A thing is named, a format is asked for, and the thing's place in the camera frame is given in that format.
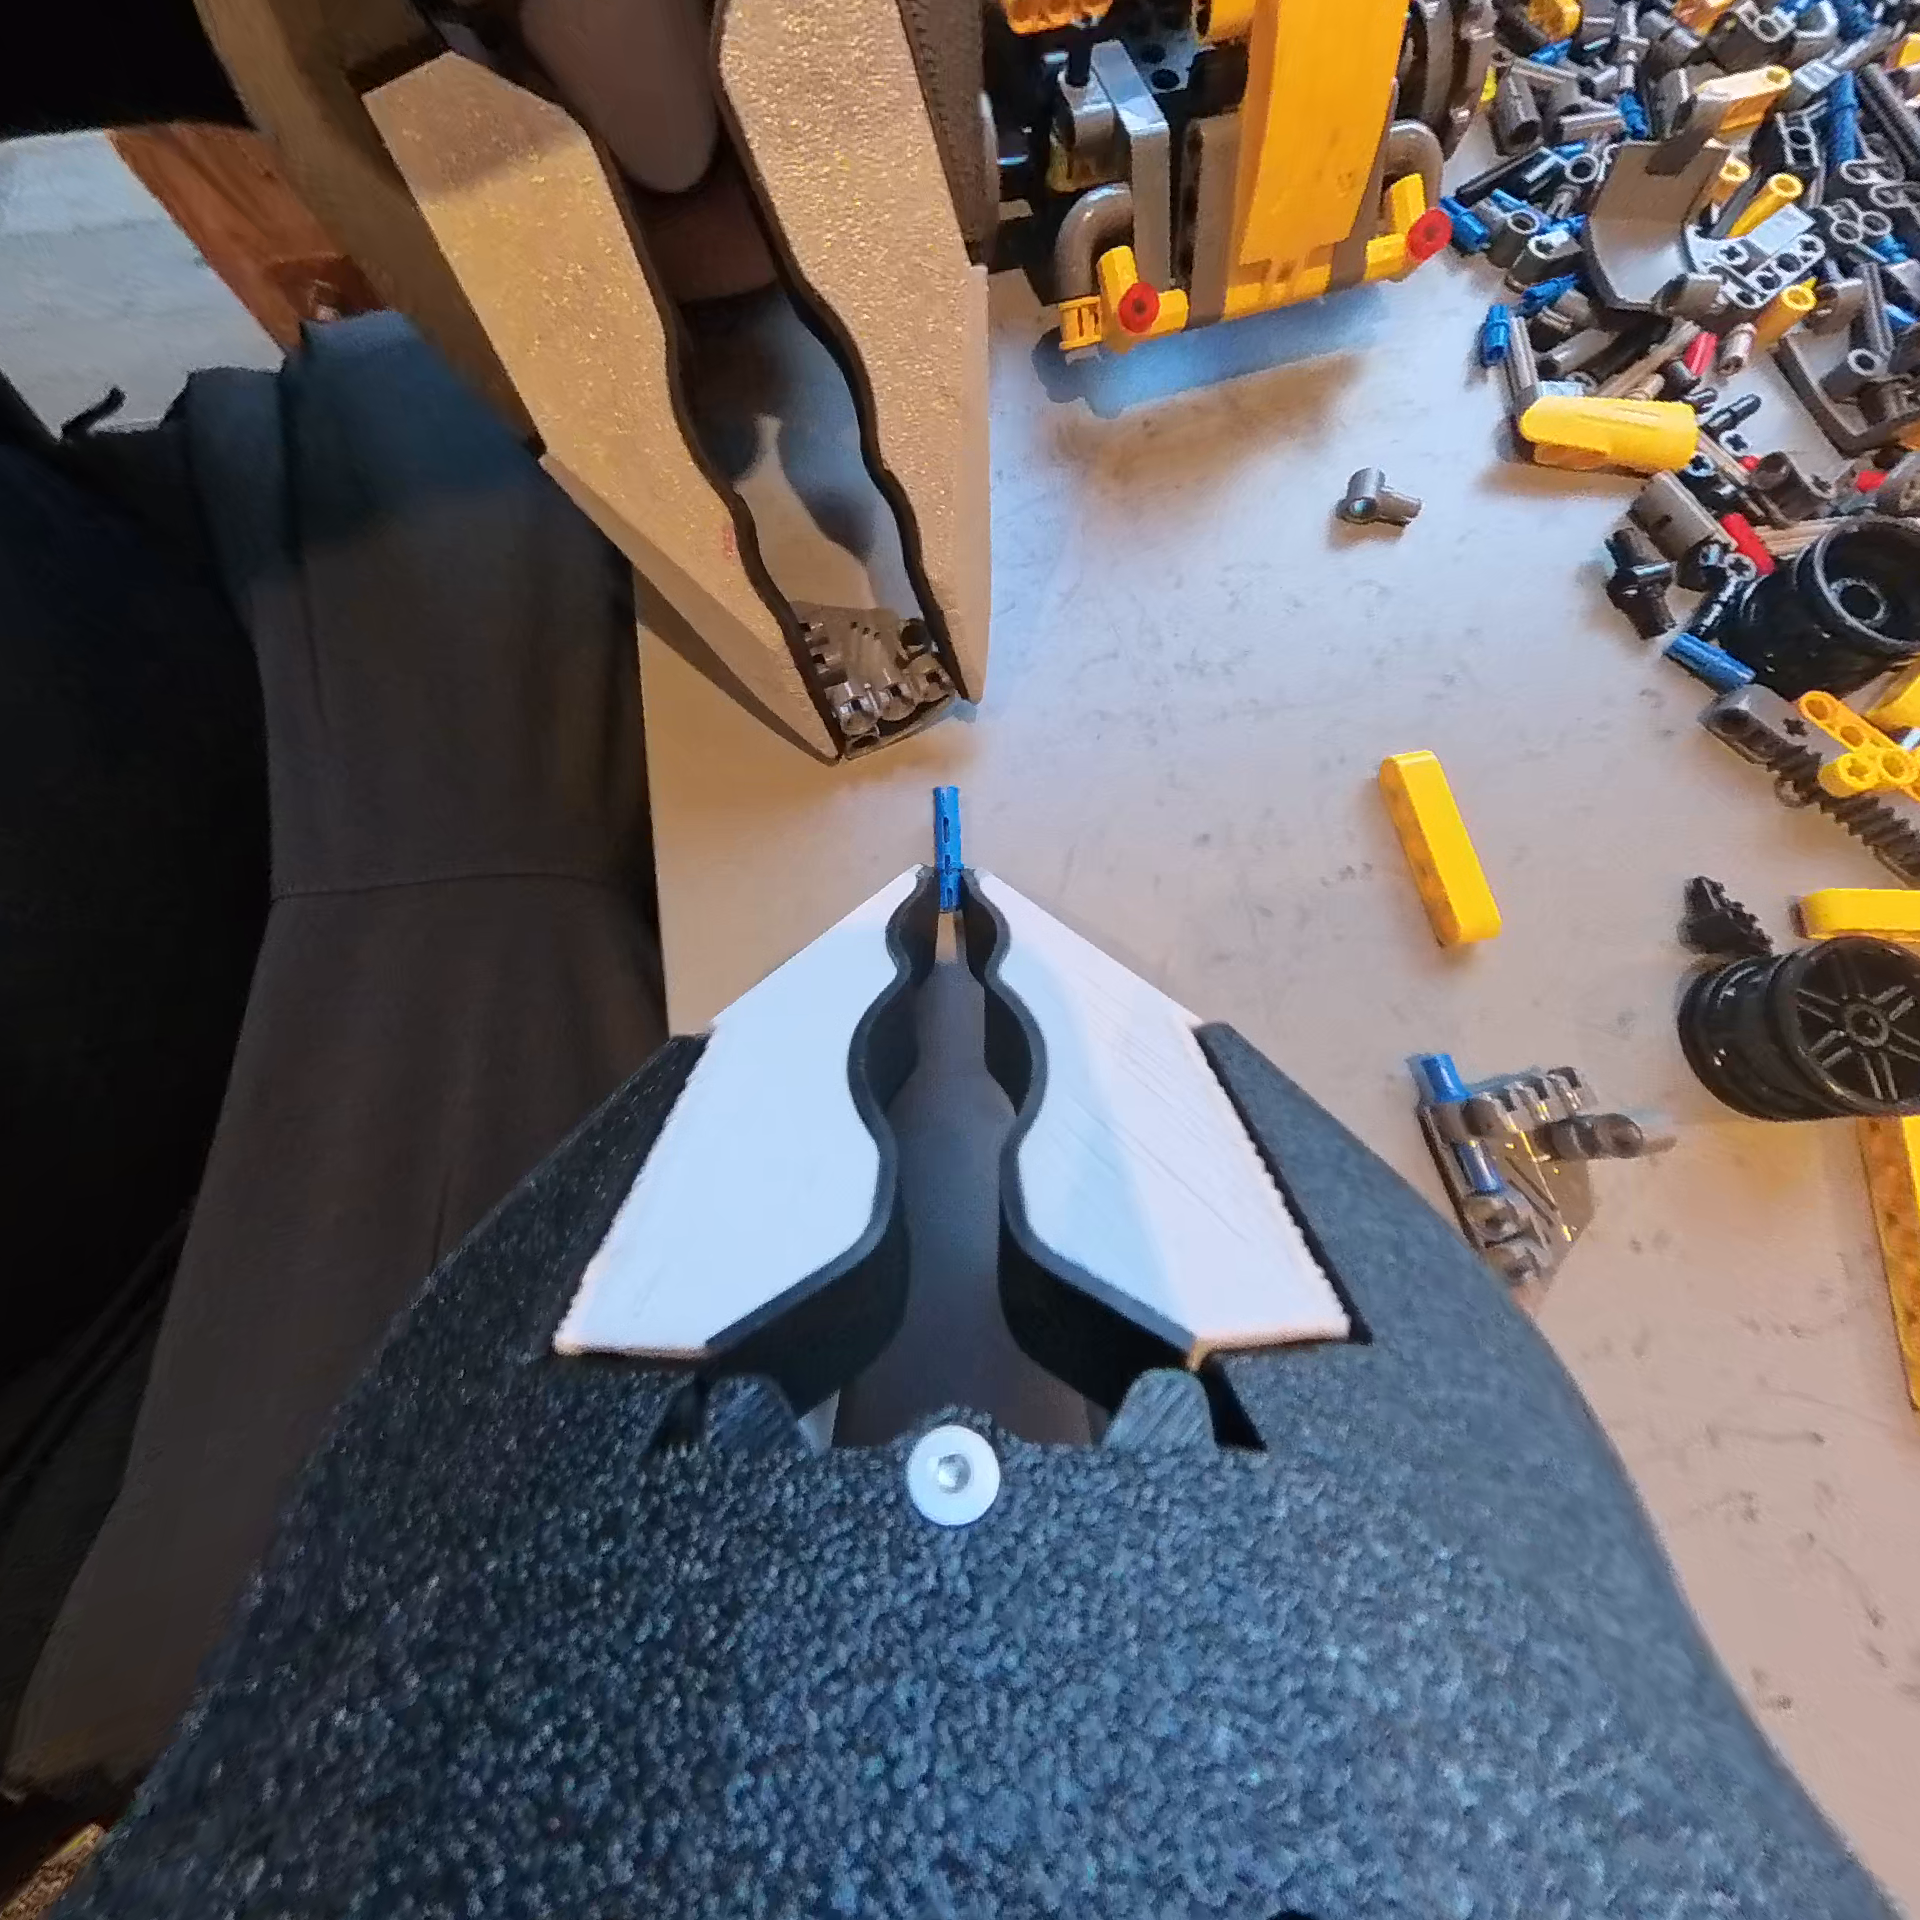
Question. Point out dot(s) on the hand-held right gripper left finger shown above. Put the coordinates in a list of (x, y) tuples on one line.
[(751, 1192)]

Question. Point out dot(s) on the pile of toy brick pieces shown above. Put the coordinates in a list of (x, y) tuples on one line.
[(1731, 144)]

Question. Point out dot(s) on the blue toy pin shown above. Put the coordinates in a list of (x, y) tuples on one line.
[(949, 853)]

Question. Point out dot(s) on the grey toy connector piece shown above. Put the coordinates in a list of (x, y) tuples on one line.
[(1371, 495)]

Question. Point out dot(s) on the small grey brick assembly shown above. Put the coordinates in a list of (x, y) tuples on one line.
[(1514, 1172)]

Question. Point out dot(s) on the grey desk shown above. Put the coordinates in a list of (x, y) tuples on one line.
[(1199, 670)]

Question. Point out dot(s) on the yellow toy beam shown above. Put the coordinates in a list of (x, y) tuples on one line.
[(1440, 853)]

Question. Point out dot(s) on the yellow black toy brick vehicle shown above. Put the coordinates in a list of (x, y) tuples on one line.
[(1304, 123)]

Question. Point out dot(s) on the person's left hand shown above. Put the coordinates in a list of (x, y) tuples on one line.
[(714, 252)]

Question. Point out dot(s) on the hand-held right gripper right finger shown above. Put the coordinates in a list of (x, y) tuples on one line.
[(1170, 1190)]

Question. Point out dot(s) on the grey toy panel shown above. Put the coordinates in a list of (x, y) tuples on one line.
[(878, 670)]

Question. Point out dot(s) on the black toy wheel hub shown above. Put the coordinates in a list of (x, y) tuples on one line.
[(1799, 1024), (1836, 606)]

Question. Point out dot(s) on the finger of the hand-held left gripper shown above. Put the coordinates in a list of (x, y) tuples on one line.
[(885, 220), (601, 379)]

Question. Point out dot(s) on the wooden post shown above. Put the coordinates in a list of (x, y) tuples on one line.
[(239, 220)]

